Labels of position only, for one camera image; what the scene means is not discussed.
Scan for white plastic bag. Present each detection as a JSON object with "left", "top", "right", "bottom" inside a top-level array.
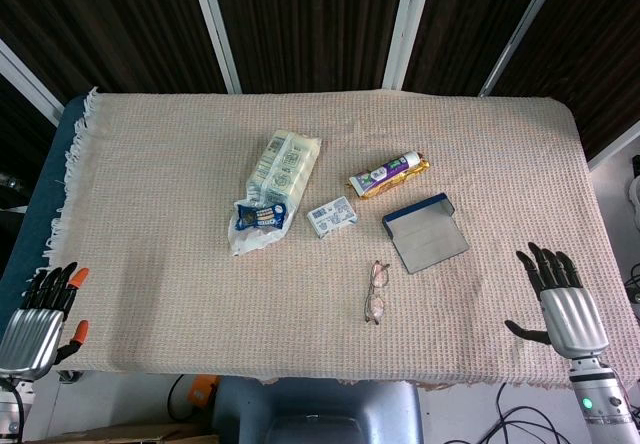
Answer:
[{"left": 228, "top": 183, "right": 294, "bottom": 258}]

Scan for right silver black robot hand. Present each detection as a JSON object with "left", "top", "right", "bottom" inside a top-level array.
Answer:
[{"left": 503, "top": 241, "right": 610, "bottom": 360}]

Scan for white purple toothpaste tube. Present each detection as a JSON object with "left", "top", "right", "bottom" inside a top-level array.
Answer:
[{"left": 348, "top": 150, "right": 425, "bottom": 191}]

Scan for small white blue packet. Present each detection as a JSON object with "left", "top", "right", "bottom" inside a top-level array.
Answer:
[{"left": 306, "top": 195, "right": 359, "bottom": 239}]

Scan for black cable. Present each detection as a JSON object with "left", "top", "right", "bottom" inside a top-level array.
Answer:
[
  {"left": 624, "top": 263, "right": 640, "bottom": 305},
  {"left": 166, "top": 374, "right": 201, "bottom": 423}
]

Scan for orange device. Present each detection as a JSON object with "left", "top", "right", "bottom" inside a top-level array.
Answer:
[{"left": 188, "top": 374, "right": 221, "bottom": 408}]

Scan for blue Oreo cookie pack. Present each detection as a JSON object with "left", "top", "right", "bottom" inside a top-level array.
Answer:
[{"left": 235, "top": 201, "right": 289, "bottom": 230}]

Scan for blue grey glasses case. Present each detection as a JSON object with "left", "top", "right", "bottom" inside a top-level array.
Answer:
[{"left": 381, "top": 192, "right": 471, "bottom": 275}]

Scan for pale yellow tissue pack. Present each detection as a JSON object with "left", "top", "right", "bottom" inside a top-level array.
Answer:
[{"left": 244, "top": 128, "right": 323, "bottom": 210}]

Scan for black floor cables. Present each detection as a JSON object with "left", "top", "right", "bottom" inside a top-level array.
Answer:
[{"left": 479, "top": 381, "right": 586, "bottom": 444}]

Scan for beige waffle tablecloth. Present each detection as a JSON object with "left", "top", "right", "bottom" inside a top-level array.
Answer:
[{"left": 42, "top": 86, "right": 640, "bottom": 390}]

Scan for thin-framed eyeglasses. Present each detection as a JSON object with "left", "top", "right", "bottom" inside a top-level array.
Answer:
[{"left": 363, "top": 259, "right": 392, "bottom": 325}]

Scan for silver aluminium extrusion post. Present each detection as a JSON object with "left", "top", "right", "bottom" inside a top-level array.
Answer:
[
  {"left": 587, "top": 121, "right": 640, "bottom": 171},
  {"left": 478, "top": 0, "right": 569, "bottom": 98},
  {"left": 0, "top": 38, "right": 65, "bottom": 126},
  {"left": 382, "top": 0, "right": 436, "bottom": 90},
  {"left": 187, "top": 0, "right": 244, "bottom": 94}
]

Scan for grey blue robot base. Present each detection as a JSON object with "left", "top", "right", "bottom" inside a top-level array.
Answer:
[{"left": 212, "top": 377, "right": 425, "bottom": 444}]

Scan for left silver robot hand orange fingertips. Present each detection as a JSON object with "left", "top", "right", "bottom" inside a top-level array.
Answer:
[{"left": 0, "top": 261, "right": 91, "bottom": 380}]

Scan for gold foil snack pack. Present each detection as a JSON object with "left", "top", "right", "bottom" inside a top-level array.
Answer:
[{"left": 357, "top": 157, "right": 432, "bottom": 200}]

